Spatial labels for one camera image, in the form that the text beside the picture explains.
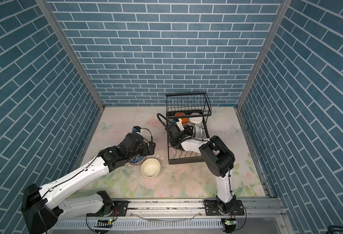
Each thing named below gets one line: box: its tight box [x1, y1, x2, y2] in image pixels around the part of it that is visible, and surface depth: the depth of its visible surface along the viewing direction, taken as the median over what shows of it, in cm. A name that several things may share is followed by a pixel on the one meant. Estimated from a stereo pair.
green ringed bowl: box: [194, 124, 203, 138], surface depth 97 cm
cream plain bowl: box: [140, 157, 161, 178], surface depth 87 cm
